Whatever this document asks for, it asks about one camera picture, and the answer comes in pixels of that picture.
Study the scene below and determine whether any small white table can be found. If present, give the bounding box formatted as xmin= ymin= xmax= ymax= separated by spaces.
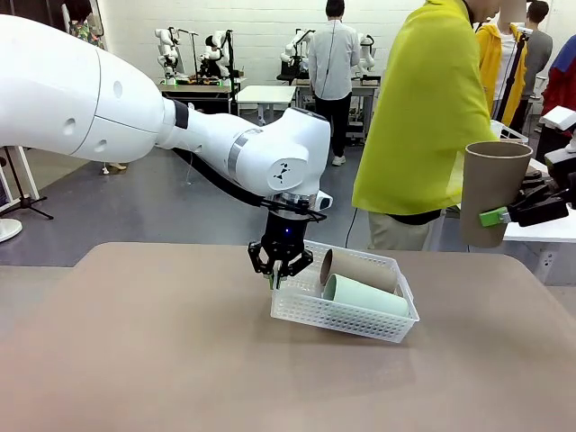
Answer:
xmin=235 ymin=85 xmax=297 ymax=126

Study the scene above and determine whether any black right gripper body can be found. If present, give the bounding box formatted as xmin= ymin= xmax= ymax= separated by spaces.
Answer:
xmin=544 ymin=160 xmax=576 ymax=221

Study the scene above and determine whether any black camera tripod pole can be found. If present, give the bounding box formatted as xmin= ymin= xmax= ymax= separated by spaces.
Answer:
xmin=494 ymin=29 xmax=531 ymax=123

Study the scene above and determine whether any grey background work table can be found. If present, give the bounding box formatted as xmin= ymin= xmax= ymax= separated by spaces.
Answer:
xmin=291 ymin=76 xmax=383 ymax=141

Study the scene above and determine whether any person in floral garment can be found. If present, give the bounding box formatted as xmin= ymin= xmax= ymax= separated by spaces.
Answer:
xmin=61 ymin=0 xmax=131 ymax=176

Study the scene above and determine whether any black tripod stand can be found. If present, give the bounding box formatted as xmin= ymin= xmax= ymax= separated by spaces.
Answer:
xmin=0 ymin=147 xmax=55 ymax=222

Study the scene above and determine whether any tan brown cup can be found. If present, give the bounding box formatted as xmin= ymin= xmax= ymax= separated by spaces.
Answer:
xmin=318 ymin=247 xmax=402 ymax=294
xmin=458 ymin=140 xmax=535 ymax=250

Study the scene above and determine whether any wooden top robot table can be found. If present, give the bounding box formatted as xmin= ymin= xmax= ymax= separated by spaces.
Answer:
xmin=158 ymin=75 xmax=248 ymax=114

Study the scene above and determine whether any white flat box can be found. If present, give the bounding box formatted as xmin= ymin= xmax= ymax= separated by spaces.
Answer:
xmin=538 ymin=104 xmax=576 ymax=132

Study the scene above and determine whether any person in grey shirt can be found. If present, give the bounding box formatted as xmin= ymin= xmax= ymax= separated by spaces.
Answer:
xmin=522 ymin=0 xmax=554 ymax=103

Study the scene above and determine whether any white perforated plastic basket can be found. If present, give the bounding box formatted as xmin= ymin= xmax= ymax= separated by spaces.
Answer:
xmin=269 ymin=238 xmax=421 ymax=345

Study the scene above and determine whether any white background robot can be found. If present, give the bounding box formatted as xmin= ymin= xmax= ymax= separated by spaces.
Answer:
xmin=357 ymin=32 xmax=377 ymax=74
xmin=154 ymin=26 xmax=182 ymax=86
xmin=199 ymin=29 xmax=231 ymax=80
xmin=279 ymin=28 xmax=317 ymax=77

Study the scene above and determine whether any thin black floor cable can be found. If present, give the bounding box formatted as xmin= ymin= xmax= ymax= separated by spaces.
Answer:
xmin=344 ymin=205 xmax=360 ymax=248

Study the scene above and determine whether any pale green cup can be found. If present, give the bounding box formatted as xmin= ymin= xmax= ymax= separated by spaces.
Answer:
xmin=321 ymin=273 xmax=410 ymax=319

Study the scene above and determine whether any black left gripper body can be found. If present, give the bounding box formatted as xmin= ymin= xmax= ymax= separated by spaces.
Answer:
xmin=261 ymin=211 xmax=311 ymax=260

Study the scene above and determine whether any person in yellow hoodie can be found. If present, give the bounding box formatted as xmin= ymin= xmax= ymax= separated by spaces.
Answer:
xmin=475 ymin=0 xmax=528 ymax=128

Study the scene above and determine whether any person in red blue jacket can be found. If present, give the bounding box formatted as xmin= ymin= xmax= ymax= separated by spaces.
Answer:
xmin=538 ymin=34 xmax=576 ymax=152

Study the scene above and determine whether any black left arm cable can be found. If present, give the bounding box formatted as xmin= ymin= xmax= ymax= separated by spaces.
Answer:
xmin=172 ymin=147 xmax=271 ymax=208

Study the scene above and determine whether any person in white shirt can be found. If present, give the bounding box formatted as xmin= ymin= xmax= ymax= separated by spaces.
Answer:
xmin=307 ymin=0 xmax=362 ymax=167

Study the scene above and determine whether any white round stand base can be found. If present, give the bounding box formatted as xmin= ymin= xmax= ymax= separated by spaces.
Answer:
xmin=0 ymin=218 xmax=23 ymax=245

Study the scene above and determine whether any person in yellow poncho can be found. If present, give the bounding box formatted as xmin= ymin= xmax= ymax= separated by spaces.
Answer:
xmin=352 ymin=0 xmax=508 ymax=252

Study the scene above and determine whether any white framed board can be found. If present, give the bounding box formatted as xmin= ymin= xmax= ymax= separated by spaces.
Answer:
xmin=0 ymin=144 xmax=41 ymax=213

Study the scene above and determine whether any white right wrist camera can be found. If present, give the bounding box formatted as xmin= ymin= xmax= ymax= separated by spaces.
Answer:
xmin=544 ymin=148 xmax=576 ymax=168

